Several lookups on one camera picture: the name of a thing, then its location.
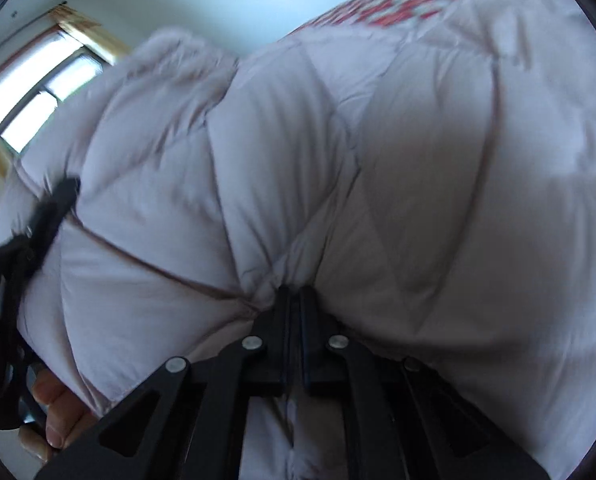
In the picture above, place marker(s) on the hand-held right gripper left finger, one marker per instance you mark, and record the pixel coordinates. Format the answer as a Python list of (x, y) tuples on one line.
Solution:
[(273, 355)]

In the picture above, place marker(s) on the person's left hand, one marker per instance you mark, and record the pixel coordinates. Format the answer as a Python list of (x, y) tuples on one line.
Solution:
[(60, 410)]

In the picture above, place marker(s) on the red checkered cartoon bedsheet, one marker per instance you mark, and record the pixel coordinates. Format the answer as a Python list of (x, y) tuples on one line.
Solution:
[(397, 2)]

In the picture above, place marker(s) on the pale pink quilted jacket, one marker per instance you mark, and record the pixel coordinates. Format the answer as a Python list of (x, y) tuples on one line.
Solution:
[(377, 185)]

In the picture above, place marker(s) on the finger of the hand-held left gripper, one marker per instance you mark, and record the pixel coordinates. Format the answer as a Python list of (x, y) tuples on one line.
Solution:
[(53, 220)]

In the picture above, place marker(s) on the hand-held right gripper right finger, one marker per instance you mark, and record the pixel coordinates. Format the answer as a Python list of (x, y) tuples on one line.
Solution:
[(318, 355)]

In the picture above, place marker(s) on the window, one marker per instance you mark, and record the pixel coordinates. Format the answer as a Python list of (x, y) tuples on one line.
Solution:
[(38, 90)]

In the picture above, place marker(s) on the yellow patterned curtain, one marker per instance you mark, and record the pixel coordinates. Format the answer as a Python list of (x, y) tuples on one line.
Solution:
[(85, 27)]

